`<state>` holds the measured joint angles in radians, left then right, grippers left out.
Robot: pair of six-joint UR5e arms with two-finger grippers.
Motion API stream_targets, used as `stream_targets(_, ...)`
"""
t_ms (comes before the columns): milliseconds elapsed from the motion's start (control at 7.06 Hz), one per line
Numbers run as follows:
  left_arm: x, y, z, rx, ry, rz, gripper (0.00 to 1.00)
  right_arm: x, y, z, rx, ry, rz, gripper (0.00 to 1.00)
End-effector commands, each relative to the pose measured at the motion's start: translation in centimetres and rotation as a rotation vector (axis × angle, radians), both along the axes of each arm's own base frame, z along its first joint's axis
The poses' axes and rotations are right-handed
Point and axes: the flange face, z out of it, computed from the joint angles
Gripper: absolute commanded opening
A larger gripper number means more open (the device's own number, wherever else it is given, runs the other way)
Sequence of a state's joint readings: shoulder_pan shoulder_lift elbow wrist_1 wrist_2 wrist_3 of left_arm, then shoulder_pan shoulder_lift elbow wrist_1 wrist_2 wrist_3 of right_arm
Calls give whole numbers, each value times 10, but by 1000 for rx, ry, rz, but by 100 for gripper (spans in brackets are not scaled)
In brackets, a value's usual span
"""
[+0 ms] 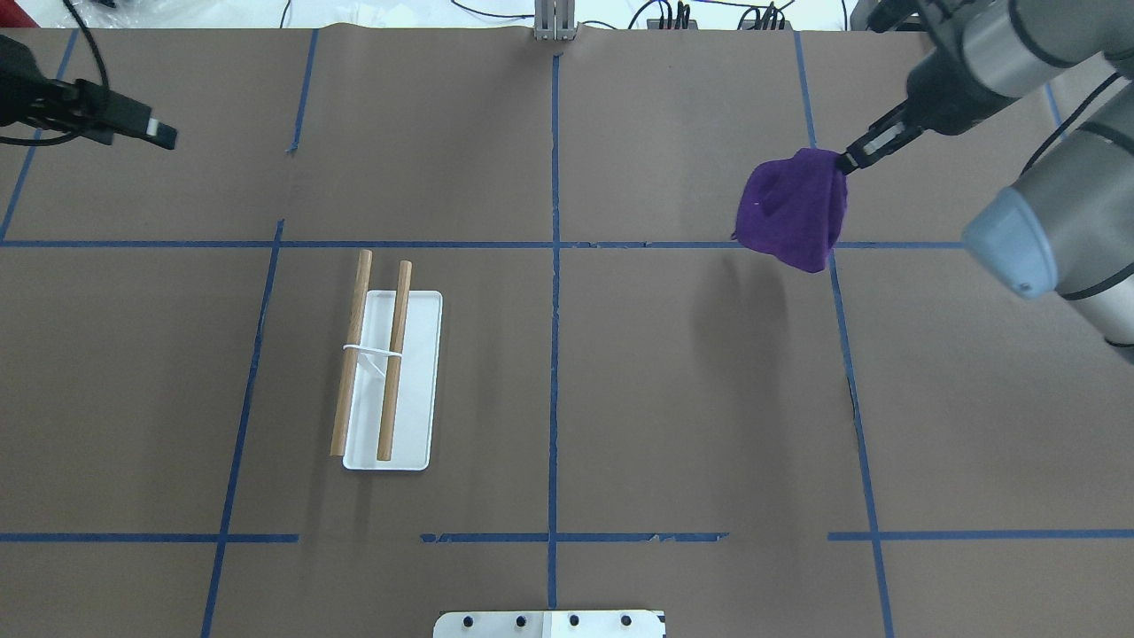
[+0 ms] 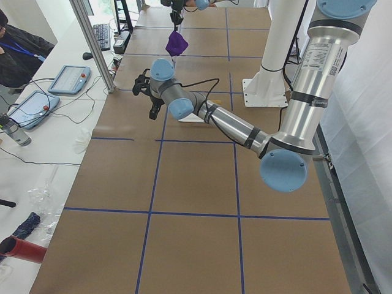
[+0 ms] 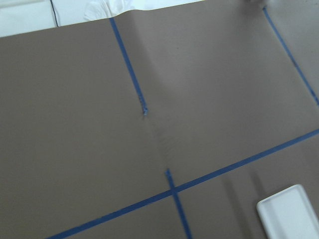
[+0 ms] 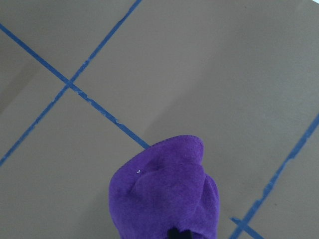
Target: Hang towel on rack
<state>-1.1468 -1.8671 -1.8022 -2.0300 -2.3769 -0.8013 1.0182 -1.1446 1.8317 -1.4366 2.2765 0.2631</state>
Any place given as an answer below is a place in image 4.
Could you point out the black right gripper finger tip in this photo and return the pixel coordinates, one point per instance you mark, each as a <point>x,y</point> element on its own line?
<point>174,233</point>

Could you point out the short blue tape piece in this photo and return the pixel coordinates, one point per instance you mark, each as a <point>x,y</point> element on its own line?
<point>251,232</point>

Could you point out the blue tape strip crosswise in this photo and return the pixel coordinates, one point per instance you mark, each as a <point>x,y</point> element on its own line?
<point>17,143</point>

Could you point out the purple microfiber towel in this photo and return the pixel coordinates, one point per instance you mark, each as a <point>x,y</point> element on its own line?
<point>162,188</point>

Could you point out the blue tape strip lengthwise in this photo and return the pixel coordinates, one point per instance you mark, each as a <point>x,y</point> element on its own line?
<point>69,84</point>

